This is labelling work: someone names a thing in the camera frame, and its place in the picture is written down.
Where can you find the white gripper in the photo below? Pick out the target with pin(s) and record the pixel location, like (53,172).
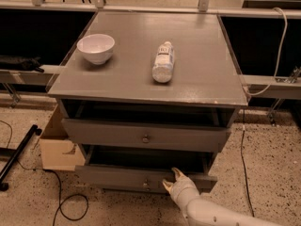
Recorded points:
(182,185)

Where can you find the grey drawer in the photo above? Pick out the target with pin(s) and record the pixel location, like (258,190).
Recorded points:
(148,136)
(143,170)

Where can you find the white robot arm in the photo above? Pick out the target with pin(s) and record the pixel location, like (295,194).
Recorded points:
(199,212)

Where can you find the grey top drawer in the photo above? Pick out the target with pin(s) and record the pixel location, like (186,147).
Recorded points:
(148,136)

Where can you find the grey drawer cabinet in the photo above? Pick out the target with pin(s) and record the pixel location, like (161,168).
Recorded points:
(204,91)

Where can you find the clear plastic bottle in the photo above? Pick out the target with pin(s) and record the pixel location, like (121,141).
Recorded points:
(162,69)

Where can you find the cardboard box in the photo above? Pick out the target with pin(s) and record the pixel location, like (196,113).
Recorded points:
(57,151)

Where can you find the white bowl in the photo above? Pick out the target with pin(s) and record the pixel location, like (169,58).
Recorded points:
(96,48)

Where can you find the black stand leg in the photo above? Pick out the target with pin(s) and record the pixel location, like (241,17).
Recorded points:
(11,155)

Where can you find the black cloth bundle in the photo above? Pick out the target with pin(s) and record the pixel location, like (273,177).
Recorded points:
(20,63)

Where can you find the metal rail bracket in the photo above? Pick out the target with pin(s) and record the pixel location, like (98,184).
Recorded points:
(292,78)

